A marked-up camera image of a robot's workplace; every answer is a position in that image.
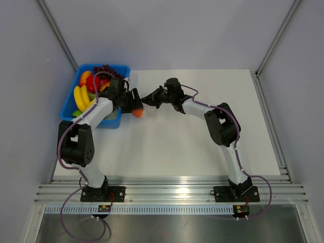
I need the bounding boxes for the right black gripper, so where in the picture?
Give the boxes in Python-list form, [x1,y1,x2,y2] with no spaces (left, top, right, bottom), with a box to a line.
[141,86,174,110]

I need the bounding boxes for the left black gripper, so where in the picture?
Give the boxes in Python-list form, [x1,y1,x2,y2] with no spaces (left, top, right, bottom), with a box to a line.
[119,88,144,114]

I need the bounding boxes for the orange peach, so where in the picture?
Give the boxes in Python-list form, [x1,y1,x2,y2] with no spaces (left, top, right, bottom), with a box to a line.
[132,108,144,118]

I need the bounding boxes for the clear zip top bag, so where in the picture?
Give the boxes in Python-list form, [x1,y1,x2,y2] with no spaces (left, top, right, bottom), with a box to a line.
[142,104,156,117]

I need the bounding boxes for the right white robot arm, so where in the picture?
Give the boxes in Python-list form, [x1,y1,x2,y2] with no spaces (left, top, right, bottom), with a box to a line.
[141,78,253,200]

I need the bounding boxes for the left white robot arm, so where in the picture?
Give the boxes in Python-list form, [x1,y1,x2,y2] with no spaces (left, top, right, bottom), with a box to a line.
[57,78,143,201]

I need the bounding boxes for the spiky orange fruit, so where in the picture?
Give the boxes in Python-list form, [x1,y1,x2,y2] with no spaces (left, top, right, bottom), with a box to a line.
[100,82,110,93]

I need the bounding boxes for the dark purple grapes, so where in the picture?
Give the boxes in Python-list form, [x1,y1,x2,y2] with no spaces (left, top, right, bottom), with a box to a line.
[93,64,125,79]

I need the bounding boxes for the red bell pepper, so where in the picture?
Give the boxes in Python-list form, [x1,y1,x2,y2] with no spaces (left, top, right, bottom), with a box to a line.
[86,75,101,93]

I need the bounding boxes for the left yellow banana bunch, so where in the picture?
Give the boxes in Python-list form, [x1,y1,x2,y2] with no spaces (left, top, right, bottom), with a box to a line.
[73,85,93,112]

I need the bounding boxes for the orange mango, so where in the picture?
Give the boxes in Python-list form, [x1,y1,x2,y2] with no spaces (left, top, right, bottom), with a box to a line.
[79,71,92,87]

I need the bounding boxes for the green lime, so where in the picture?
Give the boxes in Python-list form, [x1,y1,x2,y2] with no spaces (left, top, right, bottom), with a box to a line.
[71,110,82,118]

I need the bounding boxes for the left small circuit board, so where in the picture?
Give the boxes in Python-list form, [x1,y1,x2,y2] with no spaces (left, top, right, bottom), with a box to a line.
[98,205,111,213]

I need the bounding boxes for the small circuit board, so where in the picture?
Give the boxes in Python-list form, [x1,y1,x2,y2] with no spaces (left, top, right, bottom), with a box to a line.
[98,205,111,213]
[233,205,250,218]

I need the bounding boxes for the right small circuit board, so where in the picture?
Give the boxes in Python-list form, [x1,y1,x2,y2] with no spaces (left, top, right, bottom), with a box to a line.
[233,205,250,218]

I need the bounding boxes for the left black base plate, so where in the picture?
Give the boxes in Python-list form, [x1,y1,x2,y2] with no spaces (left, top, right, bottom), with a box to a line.
[80,186,126,203]

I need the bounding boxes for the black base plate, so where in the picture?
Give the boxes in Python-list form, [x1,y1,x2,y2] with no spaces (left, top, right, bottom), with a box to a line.
[210,186,260,203]
[80,186,126,203]

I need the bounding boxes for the aluminium rail frame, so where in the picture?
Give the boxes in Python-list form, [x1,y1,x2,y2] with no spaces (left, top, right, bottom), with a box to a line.
[32,176,309,215]

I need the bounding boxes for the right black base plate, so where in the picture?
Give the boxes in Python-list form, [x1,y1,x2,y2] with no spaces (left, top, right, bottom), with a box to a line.
[210,186,260,203]

